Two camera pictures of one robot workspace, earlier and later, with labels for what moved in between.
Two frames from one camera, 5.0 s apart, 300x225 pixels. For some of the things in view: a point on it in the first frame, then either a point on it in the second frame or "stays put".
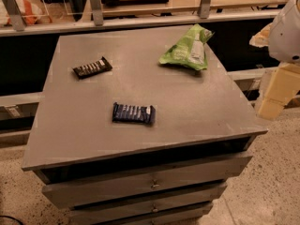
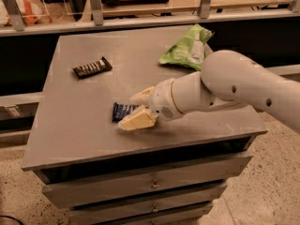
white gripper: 287,37 → 162,101
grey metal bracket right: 203,8 stays put
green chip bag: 189,50 stays put
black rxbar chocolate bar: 92,68 stays put
